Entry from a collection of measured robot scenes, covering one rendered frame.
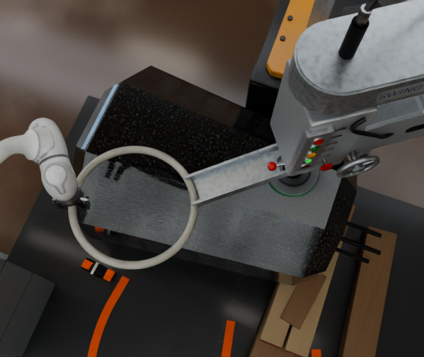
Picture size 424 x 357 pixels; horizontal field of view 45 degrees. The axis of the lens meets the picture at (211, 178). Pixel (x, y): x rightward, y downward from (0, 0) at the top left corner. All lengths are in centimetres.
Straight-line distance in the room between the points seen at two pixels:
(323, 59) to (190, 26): 223
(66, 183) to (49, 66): 184
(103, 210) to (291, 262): 83
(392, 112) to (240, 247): 87
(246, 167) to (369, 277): 117
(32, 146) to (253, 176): 80
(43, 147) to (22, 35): 195
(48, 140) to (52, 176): 14
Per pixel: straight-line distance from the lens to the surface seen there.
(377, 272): 291
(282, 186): 207
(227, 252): 219
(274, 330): 263
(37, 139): 177
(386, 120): 165
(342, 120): 144
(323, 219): 209
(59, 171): 170
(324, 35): 137
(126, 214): 224
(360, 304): 285
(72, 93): 334
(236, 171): 197
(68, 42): 354
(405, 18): 146
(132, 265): 190
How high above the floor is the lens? 284
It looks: 71 degrees down
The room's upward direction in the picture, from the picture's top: 1 degrees clockwise
